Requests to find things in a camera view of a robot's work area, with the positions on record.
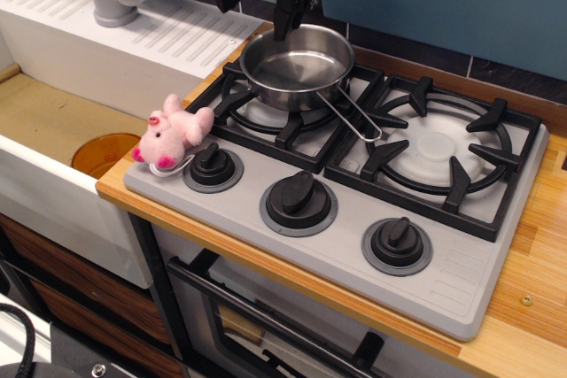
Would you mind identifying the stainless steel pan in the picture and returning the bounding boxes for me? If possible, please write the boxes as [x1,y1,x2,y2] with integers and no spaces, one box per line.
[238,24,383,143]

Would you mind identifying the black left stove knob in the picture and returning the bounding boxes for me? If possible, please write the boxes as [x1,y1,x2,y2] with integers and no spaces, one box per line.
[183,143,244,194]

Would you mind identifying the black stove knob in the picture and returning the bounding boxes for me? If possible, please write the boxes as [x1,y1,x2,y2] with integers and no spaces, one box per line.
[361,217,433,277]
[260,170,338,238]
[183,143,244,194]

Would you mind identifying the black middle stove knob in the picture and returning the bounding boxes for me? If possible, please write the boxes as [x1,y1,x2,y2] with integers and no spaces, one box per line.
[260,170,338,238]

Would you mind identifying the grey toy stove top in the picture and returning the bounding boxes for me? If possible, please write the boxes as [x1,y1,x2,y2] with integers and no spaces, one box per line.
[124,66,530,340]

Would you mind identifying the black right stove knob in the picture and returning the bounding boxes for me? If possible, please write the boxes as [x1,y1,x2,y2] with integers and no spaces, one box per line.
[361,217,433,277]

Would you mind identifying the black left burner grate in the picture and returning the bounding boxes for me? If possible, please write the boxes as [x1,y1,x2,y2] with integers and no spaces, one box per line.
[187,60,374,174]

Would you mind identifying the black burner grate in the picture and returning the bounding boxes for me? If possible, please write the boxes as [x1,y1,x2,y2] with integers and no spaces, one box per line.
[187,60,374,174]
[324,75,548,243]

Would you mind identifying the pink stuffed pig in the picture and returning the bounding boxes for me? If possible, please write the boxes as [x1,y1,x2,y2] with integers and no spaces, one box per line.
[132,94,214,172]

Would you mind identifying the white toy sink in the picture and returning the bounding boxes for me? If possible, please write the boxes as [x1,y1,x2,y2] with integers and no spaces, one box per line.
[1,0,260,289]

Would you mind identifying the orange plastic bowl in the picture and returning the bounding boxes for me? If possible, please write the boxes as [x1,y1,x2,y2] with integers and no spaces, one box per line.
[71,133,140,179]

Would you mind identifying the black right burner grate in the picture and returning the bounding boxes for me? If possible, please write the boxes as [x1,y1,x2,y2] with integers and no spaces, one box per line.
[324,75,548,243]

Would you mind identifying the toy oven door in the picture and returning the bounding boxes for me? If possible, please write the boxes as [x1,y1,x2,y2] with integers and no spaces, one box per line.
[159,241,466,377]

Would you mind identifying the wooden drawer unit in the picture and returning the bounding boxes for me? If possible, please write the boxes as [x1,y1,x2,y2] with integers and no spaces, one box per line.
[1,216,187,377]

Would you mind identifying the black oven door handle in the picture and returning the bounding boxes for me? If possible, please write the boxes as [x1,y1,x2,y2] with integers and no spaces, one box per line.
[167,252,383,377]

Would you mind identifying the black braided cable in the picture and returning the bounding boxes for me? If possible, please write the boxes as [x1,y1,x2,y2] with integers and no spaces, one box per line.
[0,302,36,378]

